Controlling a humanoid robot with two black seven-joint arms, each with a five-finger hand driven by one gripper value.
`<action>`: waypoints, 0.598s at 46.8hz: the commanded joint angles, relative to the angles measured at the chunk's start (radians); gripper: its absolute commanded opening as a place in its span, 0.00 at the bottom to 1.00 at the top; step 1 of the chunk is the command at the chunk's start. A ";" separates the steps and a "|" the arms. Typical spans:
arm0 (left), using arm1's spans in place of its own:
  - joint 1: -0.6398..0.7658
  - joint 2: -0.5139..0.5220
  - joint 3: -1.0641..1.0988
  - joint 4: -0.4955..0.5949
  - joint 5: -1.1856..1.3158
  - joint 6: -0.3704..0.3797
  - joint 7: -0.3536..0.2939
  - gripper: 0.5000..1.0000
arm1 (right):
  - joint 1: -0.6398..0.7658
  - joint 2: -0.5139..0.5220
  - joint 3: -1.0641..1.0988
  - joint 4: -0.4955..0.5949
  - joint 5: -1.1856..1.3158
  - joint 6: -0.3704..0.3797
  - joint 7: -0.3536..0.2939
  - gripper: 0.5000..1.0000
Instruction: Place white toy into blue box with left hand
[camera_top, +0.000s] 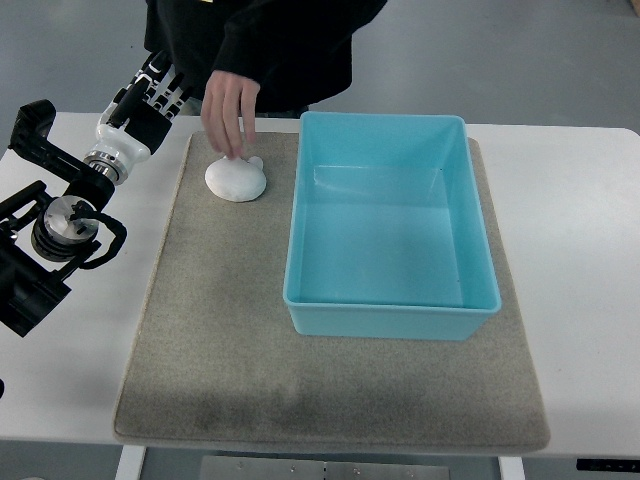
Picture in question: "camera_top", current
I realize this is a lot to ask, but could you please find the person's black torso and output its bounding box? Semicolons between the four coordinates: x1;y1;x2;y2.
144;1;385;113

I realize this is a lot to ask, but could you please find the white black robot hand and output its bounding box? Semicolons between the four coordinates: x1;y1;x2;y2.
84;52;191;185

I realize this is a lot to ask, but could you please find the grey felt mat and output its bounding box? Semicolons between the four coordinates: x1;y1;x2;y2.
113;133;550;454

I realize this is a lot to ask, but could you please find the blue plastic box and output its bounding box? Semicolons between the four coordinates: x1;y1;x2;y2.
283;112;502;341

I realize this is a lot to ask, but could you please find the black table control panel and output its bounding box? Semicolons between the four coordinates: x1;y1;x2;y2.
576;458;640;474

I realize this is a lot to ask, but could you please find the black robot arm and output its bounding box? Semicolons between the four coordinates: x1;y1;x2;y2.
1;100;127;337

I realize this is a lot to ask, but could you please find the white plush toy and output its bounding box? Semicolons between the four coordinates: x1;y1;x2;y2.
205;156;267;203

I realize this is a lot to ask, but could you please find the person's black sleeve forearm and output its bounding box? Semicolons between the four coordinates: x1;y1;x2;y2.
212;1;385;93

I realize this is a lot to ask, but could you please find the metal table base plate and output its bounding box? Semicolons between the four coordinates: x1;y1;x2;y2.
199;456;451;480

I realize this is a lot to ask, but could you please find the person's bare hand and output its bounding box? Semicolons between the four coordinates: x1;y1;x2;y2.
201;70;260;159

